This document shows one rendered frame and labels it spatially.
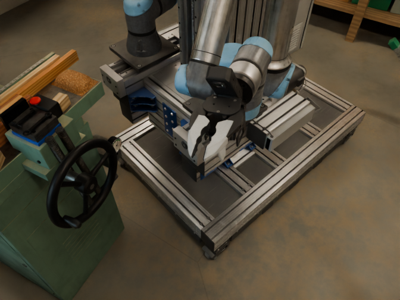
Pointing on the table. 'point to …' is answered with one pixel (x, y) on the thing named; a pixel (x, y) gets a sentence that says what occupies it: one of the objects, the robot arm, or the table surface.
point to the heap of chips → (74, 82)
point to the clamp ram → (15, 110)
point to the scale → (21, 75)
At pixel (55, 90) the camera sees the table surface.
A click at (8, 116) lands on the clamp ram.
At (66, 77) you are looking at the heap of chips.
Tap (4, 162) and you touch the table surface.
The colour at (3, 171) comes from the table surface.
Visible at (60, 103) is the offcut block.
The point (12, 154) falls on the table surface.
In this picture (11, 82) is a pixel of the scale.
